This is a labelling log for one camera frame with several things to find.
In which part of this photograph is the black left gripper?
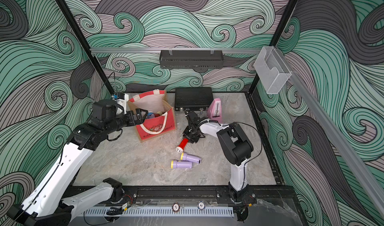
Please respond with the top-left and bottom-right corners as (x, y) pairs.
(103, 108), (148, 137)

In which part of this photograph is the blue flashlight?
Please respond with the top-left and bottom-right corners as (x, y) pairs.
(146, 113), (156, 119)

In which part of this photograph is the red flashlight white head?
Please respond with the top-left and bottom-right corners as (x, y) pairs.
(176, 138), (189, 154)

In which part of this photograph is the purple flashlight row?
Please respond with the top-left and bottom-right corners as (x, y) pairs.
(171, 160), (193, 169)
(181, 152), (202, 164)

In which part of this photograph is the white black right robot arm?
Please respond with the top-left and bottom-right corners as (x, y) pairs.
(183, 111), (254, 203)

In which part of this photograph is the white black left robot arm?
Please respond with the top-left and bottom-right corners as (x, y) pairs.
(7, 100), (148, 226)

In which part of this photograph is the red canvas tote bag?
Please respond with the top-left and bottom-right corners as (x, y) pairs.
(127, 89), (177, 142)

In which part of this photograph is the pink metronome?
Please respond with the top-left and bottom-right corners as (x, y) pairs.
(207, 98), (223, 123)

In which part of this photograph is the black hard carry case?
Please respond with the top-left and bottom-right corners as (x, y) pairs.
(174, 87), (214, 111)

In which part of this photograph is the black front mounting rail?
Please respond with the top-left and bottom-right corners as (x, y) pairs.
(56, 185), (283, 200)

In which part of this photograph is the black wall-mounted shelf tray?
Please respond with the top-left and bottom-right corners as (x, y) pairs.
(159, 50), (224, 69)

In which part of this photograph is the aluminium rail back wall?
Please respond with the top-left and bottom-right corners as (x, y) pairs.
(90, 47), (262, 55)

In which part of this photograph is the aluminium rail wall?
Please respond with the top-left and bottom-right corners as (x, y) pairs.
(90, 47), (262, 55)
(276, 49), (384, 216)

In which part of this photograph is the white slotted cable duct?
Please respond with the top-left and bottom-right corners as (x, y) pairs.
(78, 206), (235, 218)

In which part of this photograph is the clear plastic wall bin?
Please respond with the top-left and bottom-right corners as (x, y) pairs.
(254, 47), (292, 95)

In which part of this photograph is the aluminium rail right wall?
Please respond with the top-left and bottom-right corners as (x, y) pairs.
(276, 49), (384, 216)

